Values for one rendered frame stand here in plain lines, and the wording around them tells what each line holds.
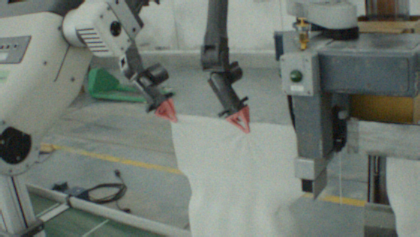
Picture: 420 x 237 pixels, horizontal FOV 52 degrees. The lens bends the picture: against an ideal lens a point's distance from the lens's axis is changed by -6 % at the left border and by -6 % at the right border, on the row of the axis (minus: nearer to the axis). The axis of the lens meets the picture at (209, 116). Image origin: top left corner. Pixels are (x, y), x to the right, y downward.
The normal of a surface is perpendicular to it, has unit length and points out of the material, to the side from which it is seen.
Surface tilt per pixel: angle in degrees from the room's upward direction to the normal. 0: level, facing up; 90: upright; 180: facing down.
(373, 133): 90
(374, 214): 90
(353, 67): 90
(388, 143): 90
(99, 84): 76
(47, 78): 115
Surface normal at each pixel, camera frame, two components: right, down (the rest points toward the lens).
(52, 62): 0.83, 0.08
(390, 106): -0.55, 0.32
